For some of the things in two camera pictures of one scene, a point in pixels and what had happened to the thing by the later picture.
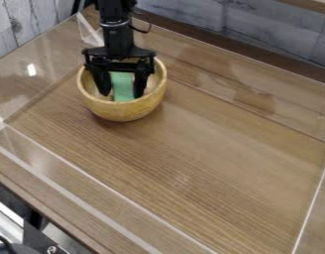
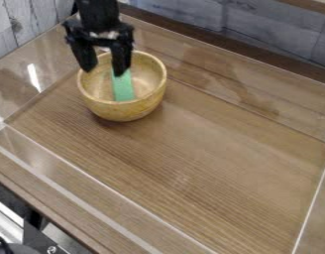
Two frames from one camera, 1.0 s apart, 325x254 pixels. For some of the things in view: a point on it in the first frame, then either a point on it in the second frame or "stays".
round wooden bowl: [120, 110] stays
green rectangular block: [123, 85] stays
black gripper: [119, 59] → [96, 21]
